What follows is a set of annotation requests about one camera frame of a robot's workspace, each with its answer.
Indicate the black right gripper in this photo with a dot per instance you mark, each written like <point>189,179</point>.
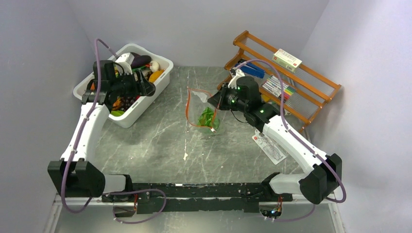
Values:
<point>218,98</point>

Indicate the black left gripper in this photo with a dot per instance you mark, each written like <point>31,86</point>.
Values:
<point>143,88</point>

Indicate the green napa cabbage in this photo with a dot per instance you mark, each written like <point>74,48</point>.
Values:
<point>209,118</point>

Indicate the clear zip bag orange zipper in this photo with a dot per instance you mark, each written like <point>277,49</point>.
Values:
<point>196,103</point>

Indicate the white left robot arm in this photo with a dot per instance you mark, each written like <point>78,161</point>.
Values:
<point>74,175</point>

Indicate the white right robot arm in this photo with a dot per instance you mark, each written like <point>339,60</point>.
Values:
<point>322,173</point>

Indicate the orange fruit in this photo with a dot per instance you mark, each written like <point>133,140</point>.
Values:
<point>155,75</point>

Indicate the dark purple grape bunch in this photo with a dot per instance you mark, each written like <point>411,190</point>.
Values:
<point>127,102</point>

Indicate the dark purple eggplant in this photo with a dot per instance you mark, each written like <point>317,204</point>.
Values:
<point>140,61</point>

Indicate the blue stapler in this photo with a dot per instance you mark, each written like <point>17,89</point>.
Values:
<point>253,70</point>

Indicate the green starfruit slice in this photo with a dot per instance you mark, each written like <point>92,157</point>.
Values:
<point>117,113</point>

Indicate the coloured marker pen set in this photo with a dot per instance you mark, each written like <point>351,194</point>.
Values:
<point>273,86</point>

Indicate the white box on rack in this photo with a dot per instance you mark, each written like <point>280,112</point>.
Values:
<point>286,60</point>

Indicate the white printed leaflet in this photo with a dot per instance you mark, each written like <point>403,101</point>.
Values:
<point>271,148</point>

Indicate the orange wooden rack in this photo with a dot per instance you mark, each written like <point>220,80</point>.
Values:
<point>282,77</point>

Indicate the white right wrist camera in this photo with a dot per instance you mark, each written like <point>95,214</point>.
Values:
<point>235,74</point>

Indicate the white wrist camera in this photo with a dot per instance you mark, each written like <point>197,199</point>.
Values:
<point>235,74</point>
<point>125,61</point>

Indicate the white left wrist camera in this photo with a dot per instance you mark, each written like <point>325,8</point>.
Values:
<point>125,61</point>

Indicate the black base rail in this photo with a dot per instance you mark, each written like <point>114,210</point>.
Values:
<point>149,198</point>

